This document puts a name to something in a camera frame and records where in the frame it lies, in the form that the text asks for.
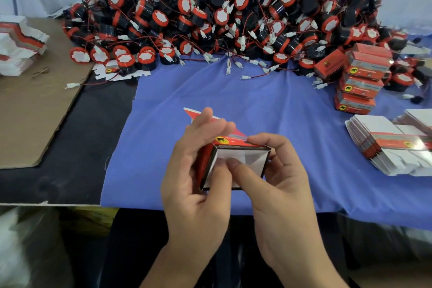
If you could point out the person's left hand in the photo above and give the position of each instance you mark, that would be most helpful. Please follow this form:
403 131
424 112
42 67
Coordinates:
192 217

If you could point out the person's right hand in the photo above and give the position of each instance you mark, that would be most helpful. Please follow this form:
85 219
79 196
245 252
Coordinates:
287 213

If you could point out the stack of paper boxes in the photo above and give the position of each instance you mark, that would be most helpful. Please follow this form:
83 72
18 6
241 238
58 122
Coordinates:
388 139
20 41

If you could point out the pile of black red buzzers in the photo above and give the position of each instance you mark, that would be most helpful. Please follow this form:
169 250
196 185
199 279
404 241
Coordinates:
229 7

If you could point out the person's left forearm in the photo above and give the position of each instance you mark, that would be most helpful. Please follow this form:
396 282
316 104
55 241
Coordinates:
175 274

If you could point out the blue cloth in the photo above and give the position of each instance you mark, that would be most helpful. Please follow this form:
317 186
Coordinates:
155 115

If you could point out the brown cardboard sheet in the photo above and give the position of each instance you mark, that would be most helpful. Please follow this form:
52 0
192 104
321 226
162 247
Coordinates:
34 115

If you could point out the rubber band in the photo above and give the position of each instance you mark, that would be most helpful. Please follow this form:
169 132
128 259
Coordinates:
40 72

